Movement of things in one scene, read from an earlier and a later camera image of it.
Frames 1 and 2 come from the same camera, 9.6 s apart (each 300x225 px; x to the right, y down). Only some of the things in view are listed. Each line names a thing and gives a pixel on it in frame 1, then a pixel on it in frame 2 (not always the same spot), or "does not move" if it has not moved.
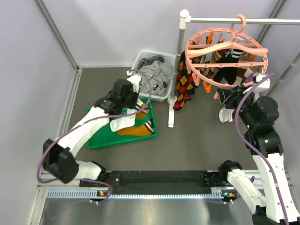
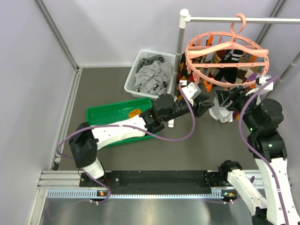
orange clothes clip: x=207 y=86 does not move
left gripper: x=132 y=106 -> x=200 y=108
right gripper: x=225 y=94 does not move
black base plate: x=159 y=182 does not move
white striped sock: x=226 y=115 does not move
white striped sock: x=118 y=123 -> x=221 y=113
